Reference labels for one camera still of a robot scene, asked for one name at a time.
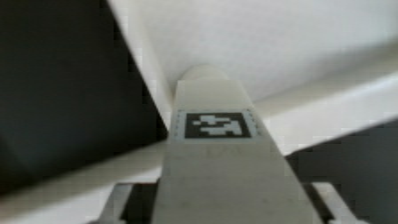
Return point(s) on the white U-shaped fence wall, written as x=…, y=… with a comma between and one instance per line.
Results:
x=65, y=201

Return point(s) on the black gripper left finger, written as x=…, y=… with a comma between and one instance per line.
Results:
x=131, y=204

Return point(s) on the white desk top tray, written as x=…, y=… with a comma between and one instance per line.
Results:
x=309, y=49

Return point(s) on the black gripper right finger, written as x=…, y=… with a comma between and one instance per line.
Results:
x=332, y=207

